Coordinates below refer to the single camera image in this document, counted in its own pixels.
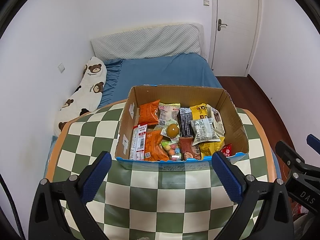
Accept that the black snack packet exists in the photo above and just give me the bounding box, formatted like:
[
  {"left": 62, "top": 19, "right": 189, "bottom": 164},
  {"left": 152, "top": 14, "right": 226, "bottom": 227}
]
[{"left": 179, "top": 107, "right": 195, "bottom": 137}]

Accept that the white black-print snack packet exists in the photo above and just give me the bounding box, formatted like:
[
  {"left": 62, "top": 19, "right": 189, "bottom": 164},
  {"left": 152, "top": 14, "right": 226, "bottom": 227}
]
[{"left": 190, "top": 118, "right": 216, "bottom": 146}]

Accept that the long white pink snack packet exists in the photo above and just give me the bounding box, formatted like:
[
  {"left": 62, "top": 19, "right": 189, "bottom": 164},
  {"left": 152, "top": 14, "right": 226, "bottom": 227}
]
[{"left": 129, "top": 124, "right": 148, "bottom": 161}]

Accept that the cardboard box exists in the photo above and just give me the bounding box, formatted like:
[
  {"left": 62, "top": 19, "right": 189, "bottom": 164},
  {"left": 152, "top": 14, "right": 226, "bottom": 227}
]
[{"left": 115, "top": 84, "right": 250, "bottom": 171}]

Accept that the white door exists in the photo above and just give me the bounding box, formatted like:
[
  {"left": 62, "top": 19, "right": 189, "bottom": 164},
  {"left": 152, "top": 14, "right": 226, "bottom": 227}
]
[{"left": 211, "top": 0, "right": 262, "bottom": 77}]

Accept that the pale yellow-edged snack packet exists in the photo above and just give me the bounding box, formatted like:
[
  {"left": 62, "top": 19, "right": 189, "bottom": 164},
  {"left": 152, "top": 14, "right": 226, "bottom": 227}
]
[{"left": 158, "top": 102, "right": 181, "bottom": 127}]

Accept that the large yellow snack packet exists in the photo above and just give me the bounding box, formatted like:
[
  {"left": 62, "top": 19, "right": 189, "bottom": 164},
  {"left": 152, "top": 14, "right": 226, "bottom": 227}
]
[{"left": 189, "top": 103, "right": 208, "bottom": 121}]

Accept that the blue bed sheet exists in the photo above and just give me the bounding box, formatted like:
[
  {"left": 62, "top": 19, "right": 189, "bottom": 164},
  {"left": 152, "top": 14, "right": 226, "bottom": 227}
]
[{"left": 45, "top": 52, "right": 280, "bottom": 178}]

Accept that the small red snack packet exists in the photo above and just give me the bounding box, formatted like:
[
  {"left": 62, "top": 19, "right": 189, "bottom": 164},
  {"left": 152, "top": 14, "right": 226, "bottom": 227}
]
[{"left": 220, "top": 144, "right": 233, "bottom": 157}]

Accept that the small yellow snack packet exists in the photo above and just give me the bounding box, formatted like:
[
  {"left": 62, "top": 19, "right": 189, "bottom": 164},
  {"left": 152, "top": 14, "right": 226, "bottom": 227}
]
[{"left": 199, "top": 136, "right": 225, "bottom": 157}]

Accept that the colourful candy ball bag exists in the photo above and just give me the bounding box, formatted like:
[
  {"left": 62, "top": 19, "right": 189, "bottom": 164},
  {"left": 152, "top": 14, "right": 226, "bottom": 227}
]
[{"left": 161, "top": 140, "right": 184, "bottom": 162}]

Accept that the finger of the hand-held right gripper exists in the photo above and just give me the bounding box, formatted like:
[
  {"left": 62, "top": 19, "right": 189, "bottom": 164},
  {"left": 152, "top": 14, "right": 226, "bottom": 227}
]
[
  {"left": 275, "top": 140, "right": 314, "bottom": 174},
  {"left": 306, "top": 134, "right": 320, "bottom": 167}
]

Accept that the white chocolate stick packet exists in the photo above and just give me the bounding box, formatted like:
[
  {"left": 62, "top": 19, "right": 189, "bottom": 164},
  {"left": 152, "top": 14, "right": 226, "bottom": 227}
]
[{"left": 210, "top": 107, "right": 225, "bottom": 135}]

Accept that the grey white quilted pillow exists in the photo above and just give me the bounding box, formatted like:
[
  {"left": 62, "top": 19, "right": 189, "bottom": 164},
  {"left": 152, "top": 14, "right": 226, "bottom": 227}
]
[{"left": 90, "top": 23, "right": 203, "bottom": 61}]

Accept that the white bear print pillow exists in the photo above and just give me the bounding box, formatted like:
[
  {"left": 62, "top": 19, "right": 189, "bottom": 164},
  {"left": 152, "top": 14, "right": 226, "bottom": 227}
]
[{"left": 54, "top": 56, "right": 107, "bottom": 138}]

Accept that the orange snack packet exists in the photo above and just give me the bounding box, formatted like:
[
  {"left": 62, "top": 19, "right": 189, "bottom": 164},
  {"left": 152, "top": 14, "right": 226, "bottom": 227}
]
[
  {"left": 138, "top": 99, "right": 160, "bottom": 126},
  {"left": 144, "top": 130, "right": 170, "bottom": 162}
]

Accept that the green white checkered mat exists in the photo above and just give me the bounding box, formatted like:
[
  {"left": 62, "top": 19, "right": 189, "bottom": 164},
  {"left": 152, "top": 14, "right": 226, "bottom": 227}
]
[{"left": 47, "top": 99, "right": 277, "bottom": 240}]

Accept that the black cable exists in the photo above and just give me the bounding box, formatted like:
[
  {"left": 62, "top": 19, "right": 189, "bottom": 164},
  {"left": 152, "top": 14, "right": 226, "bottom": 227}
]
[{"left": 0, "top": 172, "right": 27, "bottom": 240}]

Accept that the clear packed brown egg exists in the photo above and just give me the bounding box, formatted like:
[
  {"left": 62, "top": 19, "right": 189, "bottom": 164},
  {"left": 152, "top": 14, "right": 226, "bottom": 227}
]
[{"left": 161, "top": 121, "right": 180, "bottom": 138}]

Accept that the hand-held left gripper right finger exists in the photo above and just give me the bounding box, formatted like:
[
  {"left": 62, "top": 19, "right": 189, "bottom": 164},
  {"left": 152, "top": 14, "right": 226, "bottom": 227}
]
[{"left": 211, "top": 151, "right": 293, "bottom": 240}]

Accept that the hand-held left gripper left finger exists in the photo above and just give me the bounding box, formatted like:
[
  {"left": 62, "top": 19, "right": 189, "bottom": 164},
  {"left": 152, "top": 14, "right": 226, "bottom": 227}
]
[{"left": 29, "top": 151, "right": 112, "bottom": 240}]

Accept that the brown snack packet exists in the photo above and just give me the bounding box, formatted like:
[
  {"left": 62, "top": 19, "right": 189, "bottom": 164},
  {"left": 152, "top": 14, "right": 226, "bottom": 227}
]
[{"left": 179, "top": 137, "right": 202, "bottom": 161}]

